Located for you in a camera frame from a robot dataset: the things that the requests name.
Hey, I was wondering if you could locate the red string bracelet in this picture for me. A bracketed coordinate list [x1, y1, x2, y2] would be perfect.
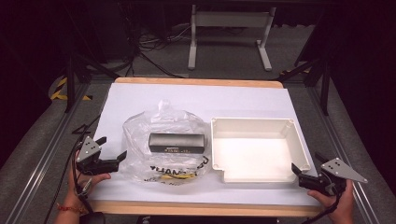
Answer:
[56, 202, 89, 216]

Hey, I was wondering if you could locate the white plastic tray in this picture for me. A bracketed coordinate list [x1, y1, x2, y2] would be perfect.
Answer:
[210, 117, 312, 184]

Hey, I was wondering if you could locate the black tripod stand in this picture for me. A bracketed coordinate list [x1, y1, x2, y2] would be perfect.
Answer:
[279, 54, 332, 117]
[63, 50, 121, 114]

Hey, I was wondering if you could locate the person's right hand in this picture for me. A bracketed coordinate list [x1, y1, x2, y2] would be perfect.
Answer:
[306, 179, 355, 224]

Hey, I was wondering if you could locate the yellow black hazard tape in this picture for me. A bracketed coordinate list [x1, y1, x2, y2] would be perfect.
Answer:
[49, 76, 93, 103]

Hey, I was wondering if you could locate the bundle of floor cables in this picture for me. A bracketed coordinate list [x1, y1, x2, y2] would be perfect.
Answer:
[123, 22, 194, 79]

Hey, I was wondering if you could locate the white metal stand frame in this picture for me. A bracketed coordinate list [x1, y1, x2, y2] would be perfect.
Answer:
[187, 4, 277, 72]

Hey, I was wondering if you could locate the black cable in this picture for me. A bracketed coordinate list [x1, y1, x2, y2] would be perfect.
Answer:
[300, 189, 344, 224]
[72, 183, 96, 217]

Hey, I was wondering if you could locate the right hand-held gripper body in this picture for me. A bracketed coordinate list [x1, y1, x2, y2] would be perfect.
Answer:
[298, 157, 369, 198]

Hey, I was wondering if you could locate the clear printed plastic bag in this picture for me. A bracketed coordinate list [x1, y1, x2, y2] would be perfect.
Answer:
[121, 99, 211, 187]

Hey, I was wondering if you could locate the white paper sheet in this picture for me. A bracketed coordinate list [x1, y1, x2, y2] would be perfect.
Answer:
[88, 81, 320, 207]

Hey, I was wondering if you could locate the black rectangular box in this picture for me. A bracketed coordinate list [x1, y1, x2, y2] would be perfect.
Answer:
[148, 133, 206, 155]

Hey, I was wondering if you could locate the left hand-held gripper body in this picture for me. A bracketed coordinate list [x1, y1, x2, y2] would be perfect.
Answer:
[76, 135, 121, 176]

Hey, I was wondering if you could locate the aluminium rail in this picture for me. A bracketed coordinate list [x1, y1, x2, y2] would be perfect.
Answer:
[5, 81, 93, 224]
[305, 85, 381, 224]

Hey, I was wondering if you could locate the person's left hand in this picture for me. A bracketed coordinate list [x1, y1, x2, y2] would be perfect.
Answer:
[64, 151, 112, 207]

